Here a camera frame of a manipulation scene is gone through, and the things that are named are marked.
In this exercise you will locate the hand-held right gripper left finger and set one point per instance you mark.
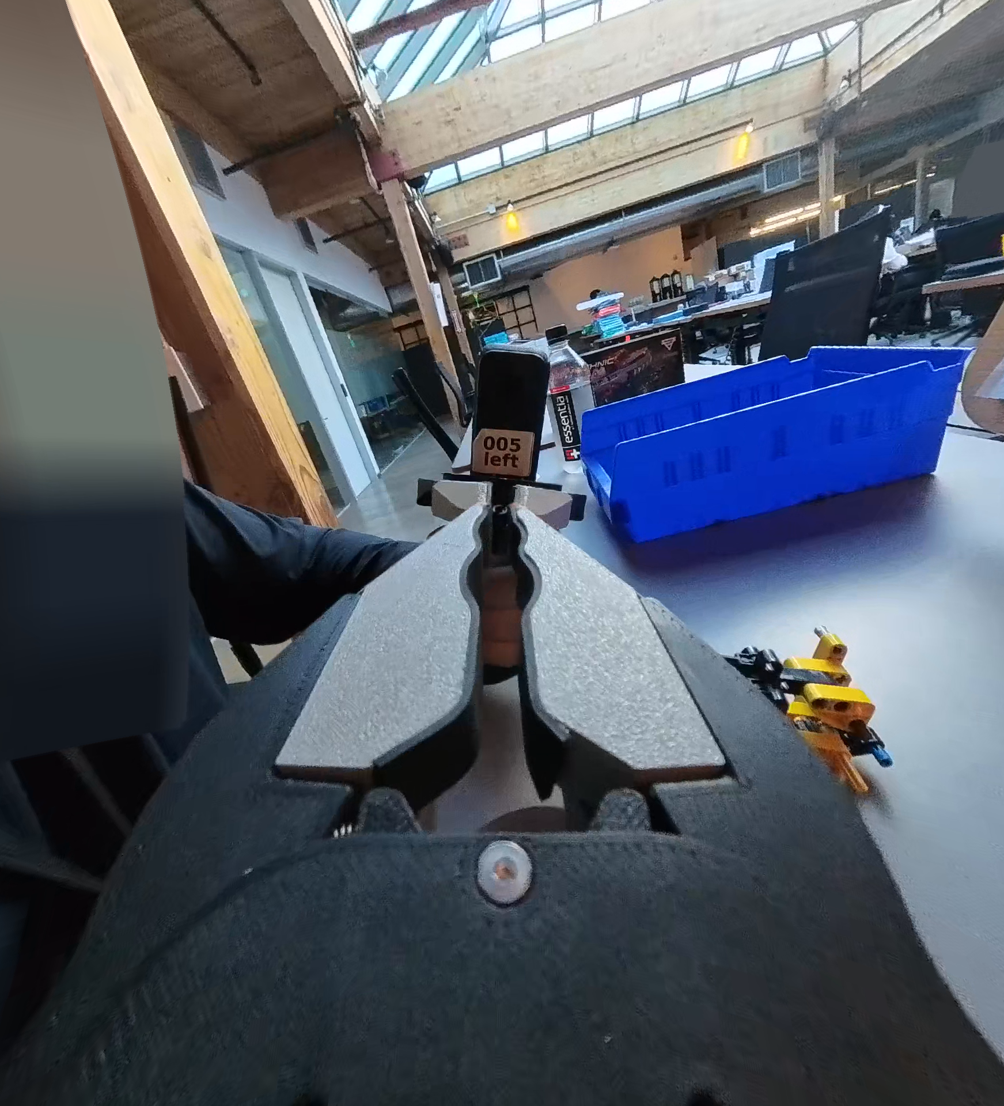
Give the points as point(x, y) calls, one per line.
point(389, 665)

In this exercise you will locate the wooden post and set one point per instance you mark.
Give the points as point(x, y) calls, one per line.
point(208, 346)

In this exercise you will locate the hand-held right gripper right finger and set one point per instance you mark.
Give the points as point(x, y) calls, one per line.
point(614, 674)

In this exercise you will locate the yellow black lego model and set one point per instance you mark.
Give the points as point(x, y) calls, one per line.
point(821, 700)

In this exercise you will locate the person's left forearm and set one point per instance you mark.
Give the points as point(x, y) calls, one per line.
point(277, 562)

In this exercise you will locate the clear water bottle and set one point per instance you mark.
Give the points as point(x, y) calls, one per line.
point(571, 406)

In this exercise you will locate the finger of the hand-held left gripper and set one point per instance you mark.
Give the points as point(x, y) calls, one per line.
point(458, 501)
point(545, 505)

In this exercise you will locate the blue plastic bin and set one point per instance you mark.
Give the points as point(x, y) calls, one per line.
point(778, 449)

